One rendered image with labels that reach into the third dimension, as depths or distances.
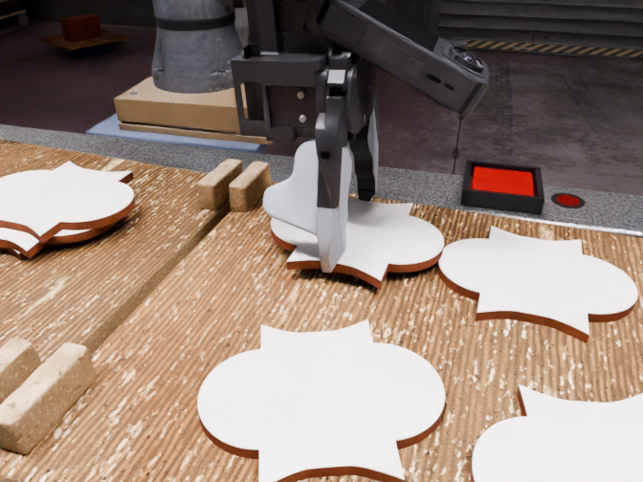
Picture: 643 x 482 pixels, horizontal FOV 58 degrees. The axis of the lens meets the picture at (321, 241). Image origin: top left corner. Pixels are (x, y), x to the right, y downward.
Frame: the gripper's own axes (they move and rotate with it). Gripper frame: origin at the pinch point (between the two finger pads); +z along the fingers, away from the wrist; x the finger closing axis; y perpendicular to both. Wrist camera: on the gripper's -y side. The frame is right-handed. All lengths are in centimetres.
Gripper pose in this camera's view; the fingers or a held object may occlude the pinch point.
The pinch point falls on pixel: (356, 229)
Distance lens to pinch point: 45.4
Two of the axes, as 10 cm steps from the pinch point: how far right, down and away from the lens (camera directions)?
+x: -3.1, 5.1, -8.1
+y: -9.5, -1.1, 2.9
